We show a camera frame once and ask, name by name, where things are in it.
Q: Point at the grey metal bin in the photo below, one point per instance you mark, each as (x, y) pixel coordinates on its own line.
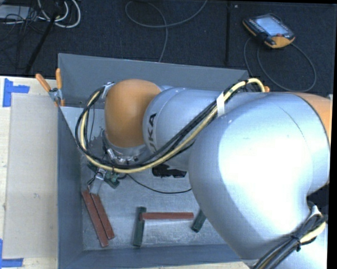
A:
(71, 182)

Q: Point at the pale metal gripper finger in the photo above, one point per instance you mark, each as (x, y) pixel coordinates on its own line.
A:
(92, 187)
(98, 187)

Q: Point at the red-brown flat block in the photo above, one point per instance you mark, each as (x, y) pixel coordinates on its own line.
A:
(95, 222)
(103, 217)
(167, 216)

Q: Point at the pale flat board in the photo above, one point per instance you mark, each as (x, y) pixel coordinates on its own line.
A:
(33, 175)

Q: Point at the dark green flat block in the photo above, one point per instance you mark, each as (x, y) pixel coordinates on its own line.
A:
(198, 222)
(139, 227)

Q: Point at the black cylinder on white bracket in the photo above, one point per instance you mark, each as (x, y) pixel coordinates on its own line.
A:
(167, 171)

